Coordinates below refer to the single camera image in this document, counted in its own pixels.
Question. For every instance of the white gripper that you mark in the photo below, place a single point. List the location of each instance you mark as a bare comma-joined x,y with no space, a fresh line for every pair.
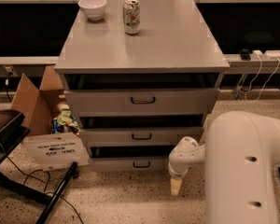
176,171

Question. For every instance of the grey drawer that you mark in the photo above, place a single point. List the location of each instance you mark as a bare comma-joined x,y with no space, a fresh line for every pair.
111,103
128,164
132,137

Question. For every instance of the grey bottom drawer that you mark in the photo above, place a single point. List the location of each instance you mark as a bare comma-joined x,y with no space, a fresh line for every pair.
128,164

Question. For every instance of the green white soda can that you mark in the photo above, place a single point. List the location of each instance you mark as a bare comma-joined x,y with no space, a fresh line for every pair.
131,17

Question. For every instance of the green dressed doll toy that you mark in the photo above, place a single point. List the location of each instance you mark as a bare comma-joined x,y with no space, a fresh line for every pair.
64,122

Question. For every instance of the white power strip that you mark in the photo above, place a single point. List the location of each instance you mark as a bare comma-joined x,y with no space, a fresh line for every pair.
268,54

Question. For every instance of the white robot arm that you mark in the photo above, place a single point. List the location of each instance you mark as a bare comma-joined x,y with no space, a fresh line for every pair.
239,155

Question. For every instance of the grey top drawer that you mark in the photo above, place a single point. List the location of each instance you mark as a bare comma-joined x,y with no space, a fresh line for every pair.
111,103

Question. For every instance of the black small device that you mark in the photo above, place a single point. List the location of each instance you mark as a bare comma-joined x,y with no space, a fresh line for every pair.
245,54

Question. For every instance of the brown cardboard box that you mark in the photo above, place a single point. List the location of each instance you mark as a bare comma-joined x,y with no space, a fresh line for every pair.
51,151

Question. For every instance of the white ceramic bowl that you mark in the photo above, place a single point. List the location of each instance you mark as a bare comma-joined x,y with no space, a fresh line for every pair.
94,10

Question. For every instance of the grey middle drawer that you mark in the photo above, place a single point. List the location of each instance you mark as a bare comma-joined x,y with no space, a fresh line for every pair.
132,137

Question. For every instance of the wall outlet with plug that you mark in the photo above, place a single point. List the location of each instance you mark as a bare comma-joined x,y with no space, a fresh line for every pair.
10,73

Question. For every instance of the grey drawer cabinet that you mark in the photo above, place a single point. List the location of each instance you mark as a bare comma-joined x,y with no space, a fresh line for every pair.
173,50

